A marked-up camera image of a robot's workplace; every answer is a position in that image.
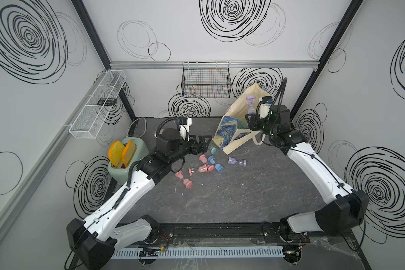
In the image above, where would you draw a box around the pink hourglass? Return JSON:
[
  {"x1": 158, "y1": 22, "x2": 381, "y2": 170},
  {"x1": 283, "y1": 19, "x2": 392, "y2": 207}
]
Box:
[
  {"x1": 175, "y1": 171, "x2": 193, "y2": 189},
  {"x1": 199, "y1": 154, "x2": 208, "y2": 164}
]

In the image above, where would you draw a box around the teal hourglass near bag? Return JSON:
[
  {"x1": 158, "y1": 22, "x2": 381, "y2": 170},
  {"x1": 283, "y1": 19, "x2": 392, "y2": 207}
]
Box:
[{"x1": 209, "y1": 146, "x2": 217, "y2": 154}]

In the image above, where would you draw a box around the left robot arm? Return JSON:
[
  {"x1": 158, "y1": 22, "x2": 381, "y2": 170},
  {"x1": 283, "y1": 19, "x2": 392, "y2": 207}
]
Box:
[{"x1": 66, "y1": 128, "x2": 213, "y2": 270}]

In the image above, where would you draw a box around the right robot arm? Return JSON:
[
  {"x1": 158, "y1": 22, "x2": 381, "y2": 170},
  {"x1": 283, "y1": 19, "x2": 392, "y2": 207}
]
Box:
[{"x1": 245, "y1": 105, "x2": 369, "y2": 236}]

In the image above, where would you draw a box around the yellow toast slice right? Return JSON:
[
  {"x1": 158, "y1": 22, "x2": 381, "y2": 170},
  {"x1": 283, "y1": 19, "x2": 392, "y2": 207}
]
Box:
[{"x1": 121, "y1": 141, "x2": 137, "y2": 168}]

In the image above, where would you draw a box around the blue hourglass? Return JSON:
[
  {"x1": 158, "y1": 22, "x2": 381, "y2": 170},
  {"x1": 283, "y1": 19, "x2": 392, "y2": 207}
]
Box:
[{"x1": 208, "y1": 155, "x2": 224, "y2": 173}]

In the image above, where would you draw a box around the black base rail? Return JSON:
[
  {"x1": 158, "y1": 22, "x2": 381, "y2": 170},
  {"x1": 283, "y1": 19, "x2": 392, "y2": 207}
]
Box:
[{"x1": 147, "y1": 221, "x2": 351, "y2": 245}]

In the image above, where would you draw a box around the yellow toast slice left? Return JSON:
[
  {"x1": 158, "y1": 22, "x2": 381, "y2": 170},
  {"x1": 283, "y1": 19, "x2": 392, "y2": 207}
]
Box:
[{"x1": 108, "y1": 141, "x2": 125, "y2": 168}]

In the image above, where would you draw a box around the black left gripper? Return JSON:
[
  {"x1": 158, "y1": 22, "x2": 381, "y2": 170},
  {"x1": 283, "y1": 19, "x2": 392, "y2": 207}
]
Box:
[{"x1": 168, "y1": 134, "x2": 211, "y2": 166}]

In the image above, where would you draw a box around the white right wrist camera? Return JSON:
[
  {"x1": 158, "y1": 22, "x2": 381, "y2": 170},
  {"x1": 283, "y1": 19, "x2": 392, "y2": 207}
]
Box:
[{"x1": 258, "y1": 96, "x2": 273, "y2": 119}]

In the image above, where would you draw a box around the white wire shelf basket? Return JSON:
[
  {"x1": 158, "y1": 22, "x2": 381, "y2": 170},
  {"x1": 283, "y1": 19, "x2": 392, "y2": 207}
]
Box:
[{"x1": 69, "y1": 70, "x2": 126, "y2": 139}]

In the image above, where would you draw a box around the white slotted cable duct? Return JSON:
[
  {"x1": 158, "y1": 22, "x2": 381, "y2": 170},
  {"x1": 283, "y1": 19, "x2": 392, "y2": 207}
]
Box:
[{"x1": 111, "y1": 246, "x2": 285, "y2": 259}]

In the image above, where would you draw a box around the yellow toast slice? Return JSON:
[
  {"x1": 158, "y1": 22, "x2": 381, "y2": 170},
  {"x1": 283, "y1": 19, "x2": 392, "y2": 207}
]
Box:
[
  {"x1": 121, "y1": 141, "x2": 137, "y2": 168},
  {"x1": 108, "y1": 141, "x2": 125, "y2": 168}
]

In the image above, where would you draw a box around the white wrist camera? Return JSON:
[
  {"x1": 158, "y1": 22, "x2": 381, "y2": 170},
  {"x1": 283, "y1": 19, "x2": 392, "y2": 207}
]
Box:
[
  {"x1": 178, "y1": 117, "x2": 192, "y2": 141},
  {"x1": 258, "y1": 96, "x2": 273, "y2": 119}
]

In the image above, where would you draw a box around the canvas bag with starry print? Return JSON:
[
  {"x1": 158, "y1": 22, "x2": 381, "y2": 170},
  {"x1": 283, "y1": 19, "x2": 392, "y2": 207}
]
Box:
[{"x1": 213, "y1": 83, "x2": 269, "y2": 155}]

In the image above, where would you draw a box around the purple hourglass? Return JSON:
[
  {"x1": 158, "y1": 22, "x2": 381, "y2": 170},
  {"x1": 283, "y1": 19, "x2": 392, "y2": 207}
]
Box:
[
  {"x1": 246, "y1": 96, "x2": 255, "y2": 114},
  {"x1": 228, "y1": 156, "x2": 247, "y2": 168}
]

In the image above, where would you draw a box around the black wire basket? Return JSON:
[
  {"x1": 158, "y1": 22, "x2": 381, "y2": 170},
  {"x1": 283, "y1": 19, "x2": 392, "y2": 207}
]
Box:
[{"x1": 181, "y1": 61, "x2": 232, "y2": 99}]

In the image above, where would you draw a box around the white power cable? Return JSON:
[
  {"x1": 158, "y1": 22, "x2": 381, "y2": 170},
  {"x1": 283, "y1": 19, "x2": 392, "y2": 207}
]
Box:
[{"x1": 126, "y1": 117, "x2": 148, "y2": 138}]

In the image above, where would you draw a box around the mint green toaster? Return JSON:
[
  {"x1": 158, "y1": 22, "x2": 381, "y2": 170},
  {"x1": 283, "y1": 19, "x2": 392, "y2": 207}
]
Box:
[{"x1": 107, "y1": 137, "x2": 148, "y2": 185}]

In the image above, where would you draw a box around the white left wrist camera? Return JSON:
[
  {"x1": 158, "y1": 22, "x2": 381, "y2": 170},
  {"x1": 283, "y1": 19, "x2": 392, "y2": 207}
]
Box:
[{"x1": 178, "y1": 117, "x2": 192, "y2": 141}]

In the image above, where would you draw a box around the pink hourglass left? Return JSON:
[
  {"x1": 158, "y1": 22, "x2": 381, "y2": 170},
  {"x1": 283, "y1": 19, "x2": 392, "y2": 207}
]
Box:
[{"x1": 175, "y1": 171, "x2": 193, "y2": 189}]

